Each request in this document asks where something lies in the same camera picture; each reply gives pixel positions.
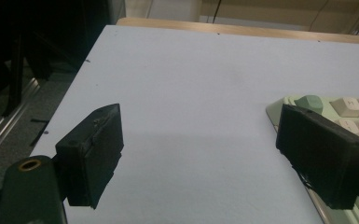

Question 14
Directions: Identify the black hanging cable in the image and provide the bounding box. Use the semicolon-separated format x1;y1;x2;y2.
212;0;223;24

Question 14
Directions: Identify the metal floor rail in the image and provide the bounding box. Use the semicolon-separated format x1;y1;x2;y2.
0;77;41;169

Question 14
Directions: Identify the grey metal cabinet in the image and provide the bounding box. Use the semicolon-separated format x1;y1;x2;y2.
106;0;127;26

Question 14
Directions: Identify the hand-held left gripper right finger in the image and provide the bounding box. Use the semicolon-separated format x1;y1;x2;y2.
275;104;359;210

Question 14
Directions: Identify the black curtain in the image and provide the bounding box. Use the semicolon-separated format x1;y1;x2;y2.
0;0;111;104

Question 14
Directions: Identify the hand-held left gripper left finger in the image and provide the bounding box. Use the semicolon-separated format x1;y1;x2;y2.
55;103;125;209

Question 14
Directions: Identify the black metal stand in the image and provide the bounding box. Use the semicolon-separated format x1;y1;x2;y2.
3;31;25;118

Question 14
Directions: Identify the white desk mat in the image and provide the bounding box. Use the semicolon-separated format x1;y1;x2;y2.
30;24;359;224

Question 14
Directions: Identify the wooden table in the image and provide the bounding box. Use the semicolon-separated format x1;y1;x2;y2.
116;17;359;46

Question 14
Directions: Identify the green and cream keyboard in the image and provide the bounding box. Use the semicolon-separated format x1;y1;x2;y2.
265;94;359;224

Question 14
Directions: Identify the beige wooden cabinet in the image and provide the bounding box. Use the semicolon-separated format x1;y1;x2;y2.
199;0;359;35

